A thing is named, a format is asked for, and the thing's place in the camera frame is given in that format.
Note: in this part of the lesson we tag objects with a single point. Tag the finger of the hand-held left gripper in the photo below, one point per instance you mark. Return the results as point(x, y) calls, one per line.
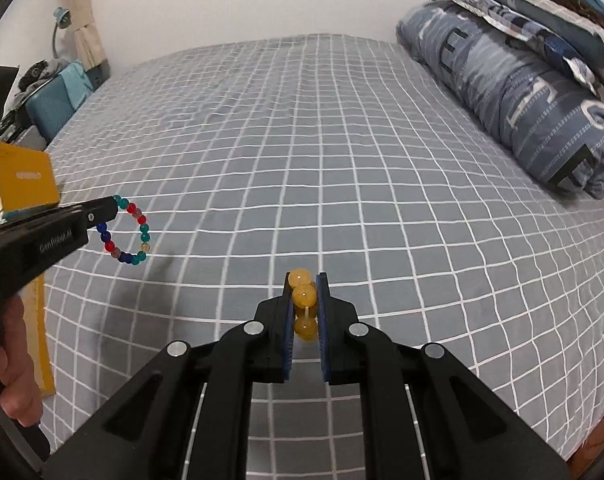
point(102, 208)

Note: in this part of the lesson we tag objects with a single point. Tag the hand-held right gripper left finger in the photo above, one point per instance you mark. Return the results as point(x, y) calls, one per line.
point(288, 330)

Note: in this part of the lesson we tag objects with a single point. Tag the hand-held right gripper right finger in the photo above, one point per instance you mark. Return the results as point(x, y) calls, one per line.
point(323, 330)

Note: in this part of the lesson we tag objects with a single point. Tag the person's left hand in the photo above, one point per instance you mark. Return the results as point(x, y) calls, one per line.
point(17, 360)

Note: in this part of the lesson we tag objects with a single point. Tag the teal hard suitcase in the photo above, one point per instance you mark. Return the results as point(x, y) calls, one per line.
point(52, 110)

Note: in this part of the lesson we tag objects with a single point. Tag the teal cloth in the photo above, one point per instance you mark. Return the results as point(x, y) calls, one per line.
point(77, 82)

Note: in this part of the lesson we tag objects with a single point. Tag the grey grid-sheet bed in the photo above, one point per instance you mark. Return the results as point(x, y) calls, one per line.
point(332, 160)

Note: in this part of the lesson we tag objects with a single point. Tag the beige curtain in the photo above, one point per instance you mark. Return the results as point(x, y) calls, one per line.
point(79, 20)

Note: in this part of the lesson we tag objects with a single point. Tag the teal desk lamp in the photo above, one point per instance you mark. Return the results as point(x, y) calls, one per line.
point(62, 17)

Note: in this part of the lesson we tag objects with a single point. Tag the blue folded duvet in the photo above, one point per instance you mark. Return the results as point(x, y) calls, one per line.
point(506, 85)

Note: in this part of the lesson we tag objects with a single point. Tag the blue camouflage pillow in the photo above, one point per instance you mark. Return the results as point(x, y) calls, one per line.
point(521, 22)

